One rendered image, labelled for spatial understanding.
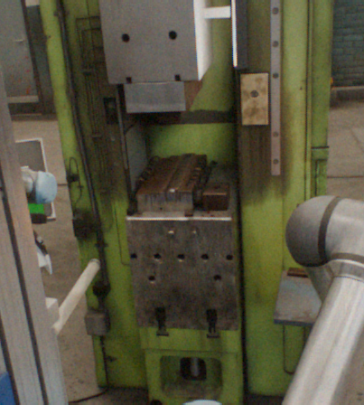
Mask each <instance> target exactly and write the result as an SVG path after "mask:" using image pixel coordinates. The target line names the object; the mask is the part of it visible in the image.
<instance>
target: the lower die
mask: <svg viewBox="0 0 364 405"><path fill-rule="evenodd" d="M183 155H191V158H190V160H189V162H188V164H187V165H186V167H185V169H184V171H183V173H182V176H181V178H180V180H179V182H178V183H177V185H176V187H175V189H174V193H167V192H166V187H167V184H168V183H169V181H170V179H171V177H172V176H173V173H174V171H175V169H176V167H177V165H178V164H179V163H180V161H181V159H182V156H183ZM200 157H204V158H205V159H206V161H207V155H195V153H182V154H181V155H170V156H169V158H161V162H160V160H159V161H158V162H159V165H157V164H156V170H155V168H154V173H153V171H152V172H151V175H152V177H151V178H150V175H149V176H148V178H149V181H147V179H146V180H145V182H146V186H145V183H144V184H143V186H142V187H141V189H140V190H139V192H138V193H137V195H136V199H137V208H138V211H184V210H194V207H195V204H196V203H194V201H193V198H194V195H195V185H194V184H193V183H189V184H188V187H186V184H187V183H188V179H189V178H190V175H191V172H192V170H193V167H194V166H195V164H196V162H197V159H198V158H200ZM160 208H163V209H162V210H160Z"/></svg>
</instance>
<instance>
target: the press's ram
mask: <svg viewBox="0 0 364 405"><path fill-rule="evenodd" d="M98 6H99V13H100V21H101V29H102V36H103V43H104V52H105V59H106V66H107V75H108V81H109V84H127V83H128V82H130V81H132V82H133V83H146V82H165V81H176V80H177V79H178V78H179V77H180V81H185V80H199V79H200V78H201V76H202V75H203V74H204V72H205V71H206V70H207V69H208V68H209V66H210V65H211V64H212V63H213V62H214V52H213V34H212V18H213V17H227V16H230V7H229V6H224V7H211V0H98Z"/></svg>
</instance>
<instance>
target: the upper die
mask: <svg viewBox="0 0 364 405"><path fill-rule="evenodd" d="M124 87H125V95H126V111H127V113H135V112H160V111H184V110H186V109H187V108H188V107H189V106H190V104H191V102H192V101H193V99H194V98H195V97H196V95H197V94H198V92H199V91H200V89H201V88H202V76H201V78H200V79H199V80H185V81H180V77H179V78H178V79H177V80H176V81H165V82H146V83H133V82H132V81H130V82H128V83H127V84H124Z"/></svg>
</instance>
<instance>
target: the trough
mask: <svg viewBox="0 0 364 405"><path fill-rule="evenodd" d="M190 158H191V155H183V156H182V159H181V161H180V163H179V164H178V165H177V167H176V169H175V171H174V173H173V176H172V177H171V179H170V181H169V183H168V184H167V187H166V192H167V193H174V191H171V192H170V191H169V190H170V189H175V187H176V185H177V183H178V182H179V180H180V178H181V176H182V173H183V171H184V169H185V167H186V165H187V164H188V162H189V160H190Z"/></svg>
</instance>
